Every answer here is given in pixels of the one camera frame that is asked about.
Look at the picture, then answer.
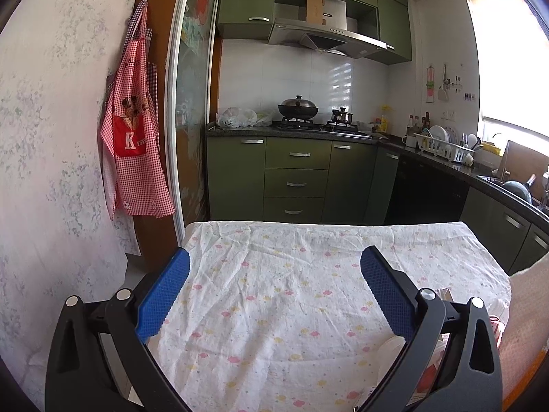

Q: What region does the frosted glass sliding door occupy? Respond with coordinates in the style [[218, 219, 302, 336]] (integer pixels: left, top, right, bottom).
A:
[[165, 0, 224, 241]]

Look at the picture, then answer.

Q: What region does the green cabinet drawer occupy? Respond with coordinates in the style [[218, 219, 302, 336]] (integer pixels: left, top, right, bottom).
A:
[[263, 197, 326, 223], [264, 169, 330, 199], [265, 139, 333, 170]]

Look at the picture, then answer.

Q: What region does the green cabinet door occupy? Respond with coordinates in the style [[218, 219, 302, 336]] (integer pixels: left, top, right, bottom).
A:
[[377, 0, 413, 65], [510, 223, 549, 273], [323, 141, 378, 224], [207, 136, 267, 220], [461, 186, 533, 267], [217, 0, 275, 39]]

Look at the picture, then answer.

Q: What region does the steel range hood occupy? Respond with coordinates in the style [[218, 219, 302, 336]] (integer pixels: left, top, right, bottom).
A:
[[268, 0, 389, 58]]

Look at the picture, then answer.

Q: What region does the cream cloth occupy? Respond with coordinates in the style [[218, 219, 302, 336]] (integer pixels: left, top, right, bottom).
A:
[[500, 251, 549, 400]]

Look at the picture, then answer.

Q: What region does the black built-in appliance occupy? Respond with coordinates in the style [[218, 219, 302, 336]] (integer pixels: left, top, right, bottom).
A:
[[384, 154, 470, 226]]

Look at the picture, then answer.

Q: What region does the red checkered apron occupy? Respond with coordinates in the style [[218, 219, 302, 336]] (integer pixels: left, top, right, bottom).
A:
[[100, 0, 176, 220]]

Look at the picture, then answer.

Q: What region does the clear plastic bag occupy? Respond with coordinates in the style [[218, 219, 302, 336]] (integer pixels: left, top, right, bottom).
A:
[[215, 107, 258, 128]]

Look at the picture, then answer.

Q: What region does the wall utensil rack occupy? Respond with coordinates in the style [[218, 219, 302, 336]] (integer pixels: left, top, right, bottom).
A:
[[424, 64, 451, 104]]

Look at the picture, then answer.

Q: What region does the red packet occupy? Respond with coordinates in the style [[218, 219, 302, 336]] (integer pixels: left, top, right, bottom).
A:
[[416, 350, 447, 401]]

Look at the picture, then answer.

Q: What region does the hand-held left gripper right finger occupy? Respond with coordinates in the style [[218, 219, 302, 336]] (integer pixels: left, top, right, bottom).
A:
[[358, 245, 503, 412]]

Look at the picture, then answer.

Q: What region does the green lower cabinet door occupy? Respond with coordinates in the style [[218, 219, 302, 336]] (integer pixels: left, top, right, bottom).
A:
[[461, 186, 533, 267], [510, 223, 549, 273], [323, 141, 378, 224], [207, 136, 267, 220]]

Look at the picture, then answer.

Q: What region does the green upper cabinet door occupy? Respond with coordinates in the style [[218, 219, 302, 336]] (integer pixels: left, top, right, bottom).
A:
[[217, 0, 275, 39], [377, 0, 413, 65]]

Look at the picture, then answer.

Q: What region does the kitchen window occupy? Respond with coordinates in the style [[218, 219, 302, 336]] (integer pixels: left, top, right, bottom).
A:
[[467, 0, 549, 147]]

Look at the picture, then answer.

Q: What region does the black gas stove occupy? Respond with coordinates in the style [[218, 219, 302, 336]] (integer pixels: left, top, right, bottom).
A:
[[271, 118, 373, 138]]

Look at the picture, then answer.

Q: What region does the brown cutting board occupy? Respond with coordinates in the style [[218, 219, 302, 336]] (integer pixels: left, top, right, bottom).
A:
[[502, 139, 537, 181]]

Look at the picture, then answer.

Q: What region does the white dish rack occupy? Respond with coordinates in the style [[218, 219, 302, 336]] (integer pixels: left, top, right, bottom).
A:
[[414, 132, 476, 164]]

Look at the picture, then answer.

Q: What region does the black wok with lid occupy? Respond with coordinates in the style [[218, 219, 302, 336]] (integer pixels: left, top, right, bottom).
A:
[[278, 93, 320, 120]]

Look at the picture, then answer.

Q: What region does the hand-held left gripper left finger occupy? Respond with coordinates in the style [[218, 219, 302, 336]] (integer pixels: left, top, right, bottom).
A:
[[44, 248, 191, 412]]

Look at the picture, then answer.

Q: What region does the brown cardboard box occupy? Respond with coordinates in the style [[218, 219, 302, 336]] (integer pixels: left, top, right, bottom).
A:
[[306, 0, 325, 24]]

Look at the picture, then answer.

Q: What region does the dark frying pan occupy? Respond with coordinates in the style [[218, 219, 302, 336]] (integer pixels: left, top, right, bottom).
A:
[[502, 175, 537, 202]]

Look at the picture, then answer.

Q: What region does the white floral tablecloth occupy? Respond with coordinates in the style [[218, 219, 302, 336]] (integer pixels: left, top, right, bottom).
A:
[[148, 220, 513, 412]]

